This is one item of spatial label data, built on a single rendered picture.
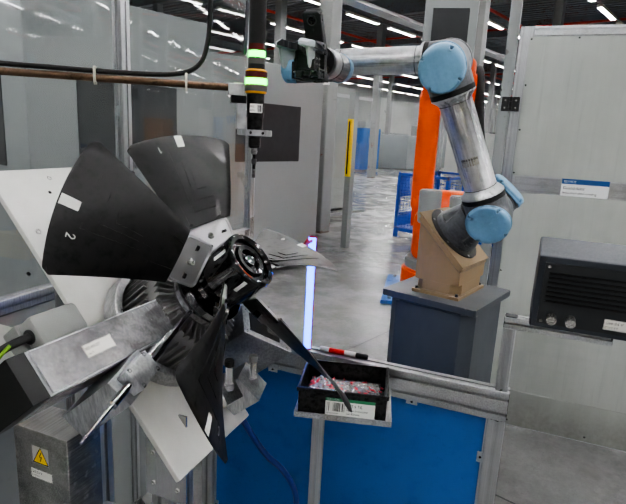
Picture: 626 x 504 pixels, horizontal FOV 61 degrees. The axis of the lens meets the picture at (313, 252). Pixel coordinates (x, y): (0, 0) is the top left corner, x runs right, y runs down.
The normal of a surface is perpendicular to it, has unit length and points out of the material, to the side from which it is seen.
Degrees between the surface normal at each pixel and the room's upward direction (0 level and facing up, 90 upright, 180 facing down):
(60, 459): 90
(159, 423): 50
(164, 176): 55
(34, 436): 90
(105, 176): 73
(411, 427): 90
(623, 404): 90
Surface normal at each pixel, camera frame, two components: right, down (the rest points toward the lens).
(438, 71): -0.42, 0.30
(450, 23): -0.21, 0.20
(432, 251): -0.61, 0.15
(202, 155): 0.33, -0.54
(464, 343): 0.12, 0.22
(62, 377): 0.74, -0.53
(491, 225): -0.32, 0.54
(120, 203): 0.70, -0.01
